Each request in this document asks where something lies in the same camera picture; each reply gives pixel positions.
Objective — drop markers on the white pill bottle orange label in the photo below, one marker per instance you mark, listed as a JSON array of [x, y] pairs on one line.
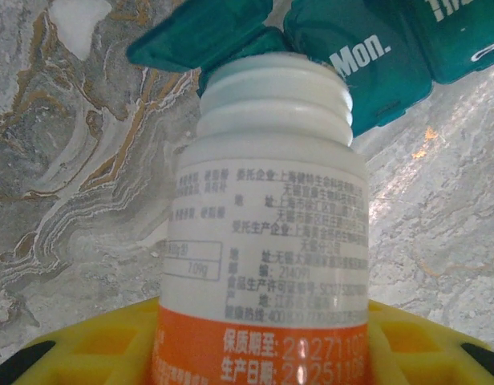
[[267, 220]]

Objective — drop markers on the teal weekly pill organizer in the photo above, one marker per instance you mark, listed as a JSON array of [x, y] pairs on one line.
[[371, 60]]

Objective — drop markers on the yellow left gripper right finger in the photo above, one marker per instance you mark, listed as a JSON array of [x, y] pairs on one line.
[[423, 353]]

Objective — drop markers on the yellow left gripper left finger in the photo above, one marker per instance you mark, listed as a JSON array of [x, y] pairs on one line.
[[90, 353]]

